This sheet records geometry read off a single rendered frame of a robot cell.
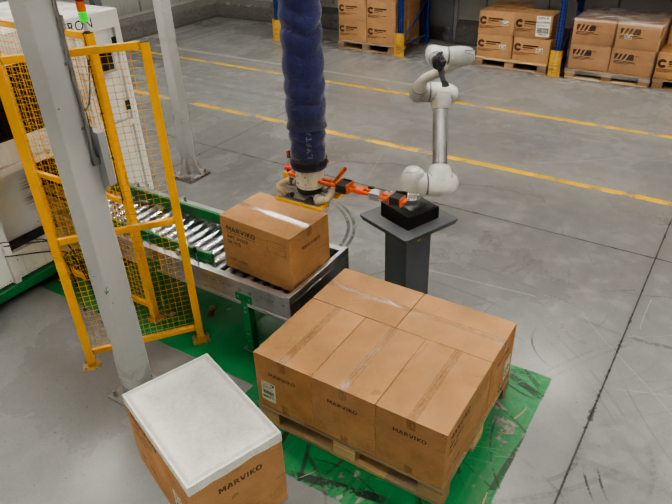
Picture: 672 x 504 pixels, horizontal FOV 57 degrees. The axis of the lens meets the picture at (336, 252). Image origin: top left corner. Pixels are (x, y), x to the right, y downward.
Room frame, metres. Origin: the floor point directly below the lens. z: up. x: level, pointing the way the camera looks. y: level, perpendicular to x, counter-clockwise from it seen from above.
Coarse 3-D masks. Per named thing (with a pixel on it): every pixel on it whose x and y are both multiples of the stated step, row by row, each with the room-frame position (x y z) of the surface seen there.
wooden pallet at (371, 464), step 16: (272, 416) 2.64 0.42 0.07; (288, 416) 2.57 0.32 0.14; (304, 432) 2.55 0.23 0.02; (320, 432) 2.44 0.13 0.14; (480, 432) 2.47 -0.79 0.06; (336, 448) 2.39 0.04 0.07; (352, 448) 2.33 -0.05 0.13; (368, 464) 2.30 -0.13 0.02; (384, 464) 2.21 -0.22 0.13; (400, 480) 2.19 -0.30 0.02; (416, 480) 2.11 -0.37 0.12; (448, 480) 2.08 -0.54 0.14; (432, 496) 2.05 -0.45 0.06
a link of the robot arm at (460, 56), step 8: (456, 48) 3.67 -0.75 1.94; (464, 48) 3.67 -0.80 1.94; (456, 56) 3.64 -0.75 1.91; (464, 56) 3.65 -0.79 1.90; (472, 56) 3.66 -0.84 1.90; (448, 64) 3.68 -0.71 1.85; (456, 64) 3.66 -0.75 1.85; (464, 64) 3.67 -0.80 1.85; (432, 72) 3.88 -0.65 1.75; (448, 72) 3.82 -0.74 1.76; (416, 80) 4.01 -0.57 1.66; (424, 80) 3.92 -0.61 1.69; (416, 88) 4.00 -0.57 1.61; (424, 88) 3.99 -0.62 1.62
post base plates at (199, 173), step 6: (192, 162) 6.32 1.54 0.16; (198, 168) 6.28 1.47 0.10; (174, 174) 6.29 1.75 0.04; (180, 174) 6.23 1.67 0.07; (186, 174) 6.29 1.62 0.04; (192, 174) 6.28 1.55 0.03; (198, 174) 6.27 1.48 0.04; (204, 174) 6.29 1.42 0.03; (180, 180) 6.20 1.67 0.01; (186, 180) 6.15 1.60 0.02; (192, 180) 6.13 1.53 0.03; (198, 180) 6.19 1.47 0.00
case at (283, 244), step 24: (240, 216) 3.56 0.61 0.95; (264, 216) 3.55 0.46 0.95; (288, 216) 3.54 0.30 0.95; (312, 216) 3.52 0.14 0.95; (240, 240) 3.50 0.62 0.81; (264, 240) 3.36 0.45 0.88; (288, 240) 3.24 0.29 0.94; (312, 240) 3.42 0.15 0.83; (240, 264) 3.52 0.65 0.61; (264, 264) 3.38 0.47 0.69; (288, 264) 3.25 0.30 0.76; (312, 264) 3.40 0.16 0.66; (288, 288) 3.26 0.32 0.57
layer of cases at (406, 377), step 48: (336, 288) 3.28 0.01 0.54; (384, 288) 3.26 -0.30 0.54; (288, 336) 2.81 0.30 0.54; (336, 336) 2.80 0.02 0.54; (384, 336) 2.78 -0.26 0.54; (432, 336) 2.76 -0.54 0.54; (480, 336) 2.75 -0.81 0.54; (288, 384) 2.56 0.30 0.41; (336, 384) 2.40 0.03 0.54; (384, 384) 2.39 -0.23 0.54; (432, 384) 2.37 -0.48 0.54; (480, 384) 2.38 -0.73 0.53; (336, 432) 2.38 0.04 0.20; (384, 432) 2.22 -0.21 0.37; (432, 432) 2.07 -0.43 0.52; (432, 480) 2.06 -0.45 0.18
